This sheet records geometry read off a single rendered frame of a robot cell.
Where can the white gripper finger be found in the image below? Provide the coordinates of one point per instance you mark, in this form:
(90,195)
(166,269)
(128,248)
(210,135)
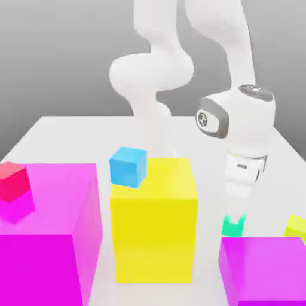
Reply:
(234,214)

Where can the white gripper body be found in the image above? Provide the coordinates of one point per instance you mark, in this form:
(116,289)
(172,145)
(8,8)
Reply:
(237,191)

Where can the small green cube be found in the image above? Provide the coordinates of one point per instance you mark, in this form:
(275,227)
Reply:
(233,230)

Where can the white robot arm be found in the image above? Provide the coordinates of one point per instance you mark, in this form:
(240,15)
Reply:
(153,69)

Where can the small yellow-green cube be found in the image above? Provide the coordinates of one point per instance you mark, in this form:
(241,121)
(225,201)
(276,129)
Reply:
(296,228)

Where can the small blue cube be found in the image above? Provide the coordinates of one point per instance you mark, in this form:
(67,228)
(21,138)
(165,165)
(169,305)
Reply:
(128,168)

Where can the small red cube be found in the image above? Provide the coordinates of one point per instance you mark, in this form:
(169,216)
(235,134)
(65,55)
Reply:
(13,183)

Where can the large magenta box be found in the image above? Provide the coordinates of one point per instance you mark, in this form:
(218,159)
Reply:
(47,263)
(267,267)

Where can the large yellow box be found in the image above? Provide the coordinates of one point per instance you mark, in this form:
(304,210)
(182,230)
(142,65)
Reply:
(153,229)

